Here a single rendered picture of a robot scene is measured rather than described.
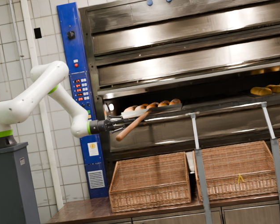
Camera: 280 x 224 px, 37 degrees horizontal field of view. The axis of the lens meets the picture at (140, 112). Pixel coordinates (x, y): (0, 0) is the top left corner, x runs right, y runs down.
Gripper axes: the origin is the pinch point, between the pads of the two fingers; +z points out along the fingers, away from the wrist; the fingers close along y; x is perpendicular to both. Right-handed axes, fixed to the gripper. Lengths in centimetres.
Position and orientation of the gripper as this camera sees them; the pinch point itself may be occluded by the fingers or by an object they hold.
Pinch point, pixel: (129, 122)
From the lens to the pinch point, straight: 273.0
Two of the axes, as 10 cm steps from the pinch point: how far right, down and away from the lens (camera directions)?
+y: 1.6, 9.8, 0.6
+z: 9.8, -1.6, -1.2
